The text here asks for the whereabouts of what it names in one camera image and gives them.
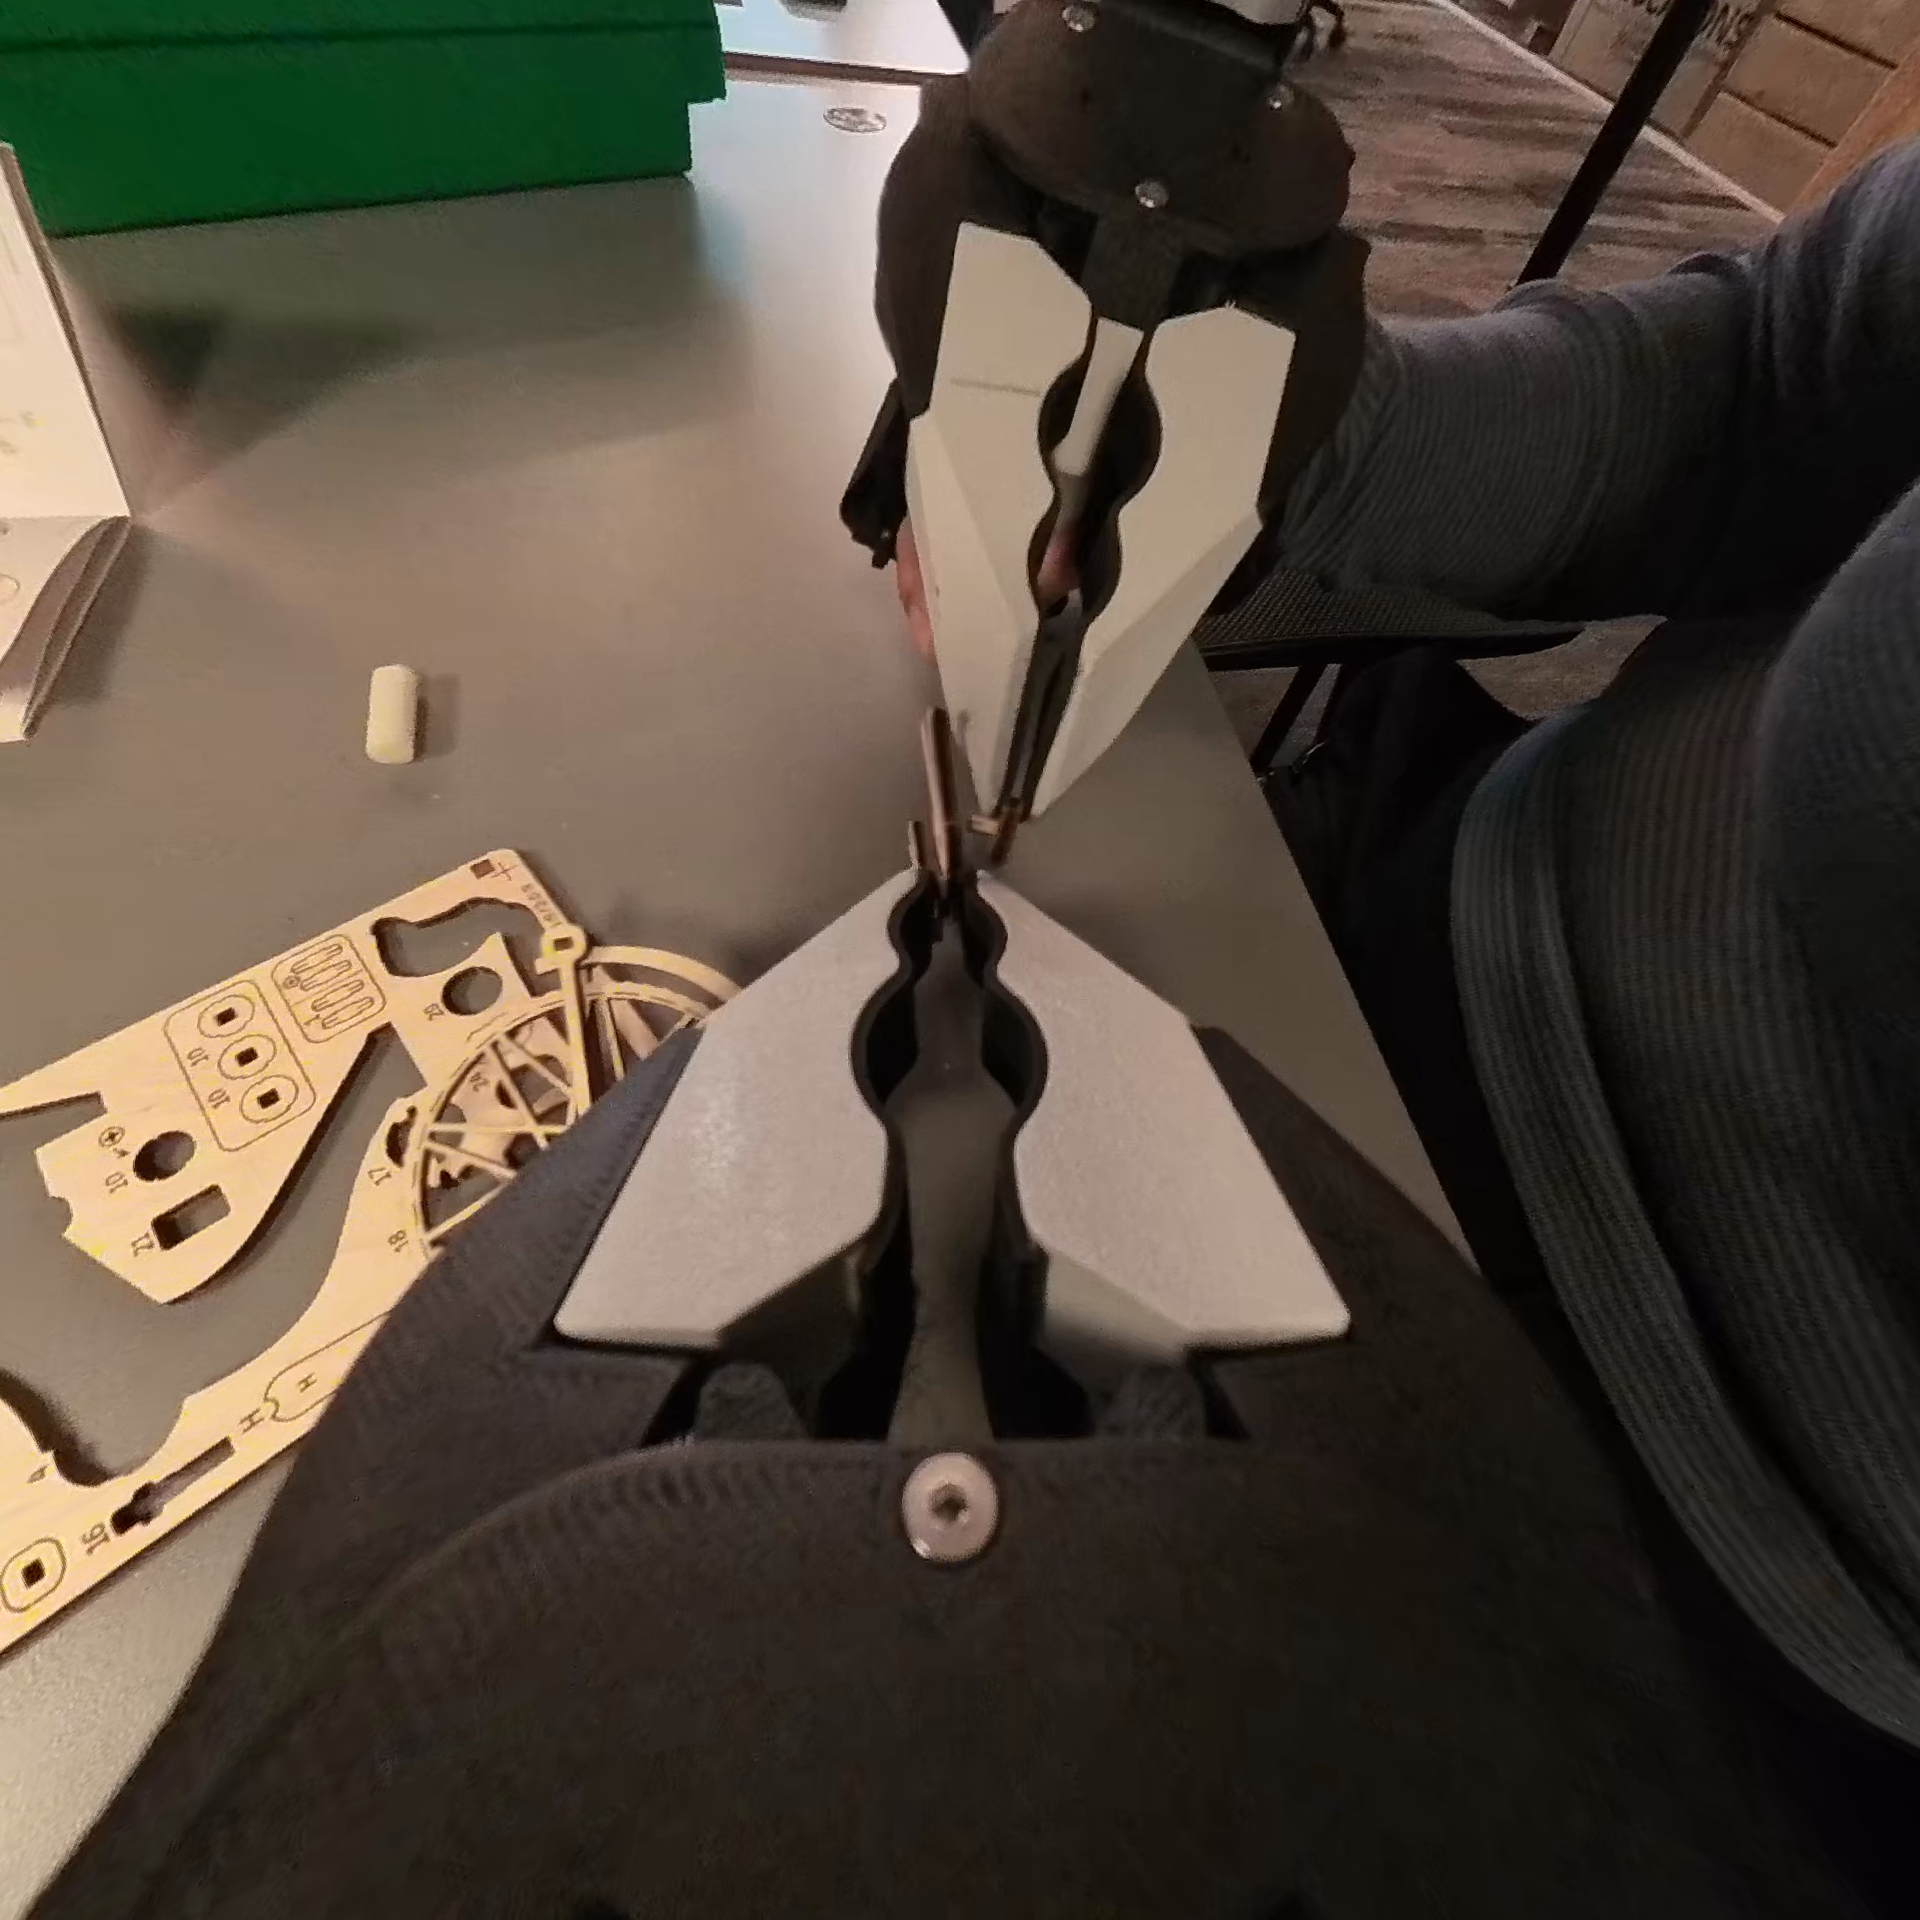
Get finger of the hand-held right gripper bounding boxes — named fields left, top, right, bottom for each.
left=904, top=221, right=1101, bottom=815
left=1017, top=304, right=1299, bottom=823

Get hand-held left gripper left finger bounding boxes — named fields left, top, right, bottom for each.
left=555, top=867, right=928, bottom=1343

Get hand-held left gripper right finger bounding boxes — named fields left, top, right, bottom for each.
left=971, top=882, right=1357, bottom=1346

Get small slim wooden model part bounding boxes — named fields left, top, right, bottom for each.
left=911, top=708, right=965, bottom=904

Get person's right forearm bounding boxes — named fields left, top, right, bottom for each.
left=1283, top=141, right=1920, bottom=620

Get wooden spoked wheel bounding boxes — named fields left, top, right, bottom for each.
left=383, top=922, right=745, bottom=1254

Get black office chair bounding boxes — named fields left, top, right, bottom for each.
left=1198, top=567, right=1586, bottom=776

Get black stand leg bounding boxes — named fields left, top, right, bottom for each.
left=1512, top=0, right=1714, bottom=291

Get wooden part sheet with holes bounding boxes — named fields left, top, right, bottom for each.
left=0, top=847, right=602, bottom=1652

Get person's ribbed sweater torso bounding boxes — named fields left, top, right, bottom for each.
left=1453, top=487, right=1920, bottom=1760

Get stacked cardboard boxes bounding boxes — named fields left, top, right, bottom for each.
left=1545, top=0, right=1920, bottom=215

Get green box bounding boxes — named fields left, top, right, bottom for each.
left=0, top=0, right=731, bottom=237

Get folded paper booklet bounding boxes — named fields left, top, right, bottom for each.
left=0, top=515, right=138, bottom=746

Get white paper sheet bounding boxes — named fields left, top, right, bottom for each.
left=0, top=141, right=135, bottom=520

